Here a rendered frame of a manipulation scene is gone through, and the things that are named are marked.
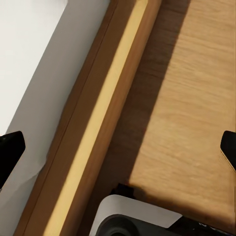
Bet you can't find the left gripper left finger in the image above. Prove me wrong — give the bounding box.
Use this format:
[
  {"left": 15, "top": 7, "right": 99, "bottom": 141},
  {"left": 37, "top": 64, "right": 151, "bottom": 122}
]
[{"left": 0, "top": 131, "right": 26, "bottom": 190}]

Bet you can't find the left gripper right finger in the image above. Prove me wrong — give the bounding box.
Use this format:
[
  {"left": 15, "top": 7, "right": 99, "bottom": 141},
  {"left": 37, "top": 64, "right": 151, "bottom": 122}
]
[{"left": 220, "top": 131, "right": 236, "bottom": 170}]

